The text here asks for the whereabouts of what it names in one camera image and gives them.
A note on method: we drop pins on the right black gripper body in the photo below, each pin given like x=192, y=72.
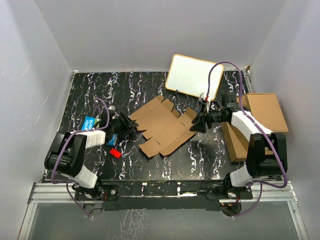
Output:
x=215, y=115

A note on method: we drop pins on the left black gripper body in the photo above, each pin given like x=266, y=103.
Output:
x=119, y=127

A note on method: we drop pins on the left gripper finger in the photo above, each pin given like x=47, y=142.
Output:
x=126, y=131
x=128, y=123

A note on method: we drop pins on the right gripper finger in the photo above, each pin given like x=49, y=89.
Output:
x=199, y=127
x=200, y=118

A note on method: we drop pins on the blue treehouse book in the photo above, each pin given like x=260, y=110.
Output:
x=89, y=123

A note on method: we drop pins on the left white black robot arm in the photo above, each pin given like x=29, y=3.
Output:
x=67, y=151

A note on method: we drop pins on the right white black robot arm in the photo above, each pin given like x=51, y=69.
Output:
x=267, y=150

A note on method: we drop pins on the flat brown cardboard box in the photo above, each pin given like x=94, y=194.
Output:
x=237, y=134

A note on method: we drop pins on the closed brown cardboard box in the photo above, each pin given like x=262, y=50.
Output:
x=266, y=109

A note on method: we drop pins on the small red block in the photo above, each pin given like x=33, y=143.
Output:
x=115, y=153

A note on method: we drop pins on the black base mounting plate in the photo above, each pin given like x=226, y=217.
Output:
x=211, y=195

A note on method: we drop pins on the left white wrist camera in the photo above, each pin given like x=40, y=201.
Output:
x=112, y=108

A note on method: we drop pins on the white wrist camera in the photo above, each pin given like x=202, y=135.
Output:
x=112, y=108
x=204, y=99

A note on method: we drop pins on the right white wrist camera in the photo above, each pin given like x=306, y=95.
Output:
x=204, y=99

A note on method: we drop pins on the whiteboard with wooden frame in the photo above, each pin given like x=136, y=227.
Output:
x=192, y=76

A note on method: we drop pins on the aluminium frame rail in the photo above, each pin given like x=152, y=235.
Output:
x=57, y=194

